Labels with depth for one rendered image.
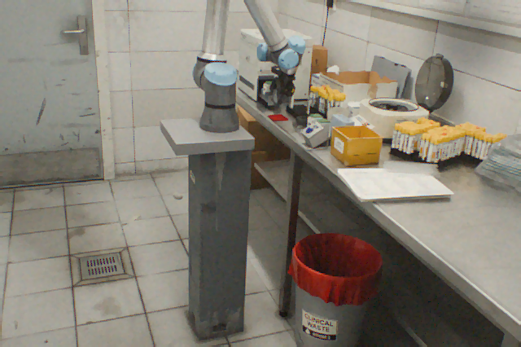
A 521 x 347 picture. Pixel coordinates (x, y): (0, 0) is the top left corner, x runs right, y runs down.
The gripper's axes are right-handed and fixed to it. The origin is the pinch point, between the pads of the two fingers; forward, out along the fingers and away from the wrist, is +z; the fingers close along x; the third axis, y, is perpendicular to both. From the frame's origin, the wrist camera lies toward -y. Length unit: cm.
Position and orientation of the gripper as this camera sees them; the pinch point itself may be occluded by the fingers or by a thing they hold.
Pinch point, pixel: (275, 99)
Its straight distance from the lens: 242.7
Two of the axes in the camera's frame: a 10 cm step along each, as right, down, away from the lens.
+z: -2.2, 6.0, 7.7
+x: 9.3, -1.0, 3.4
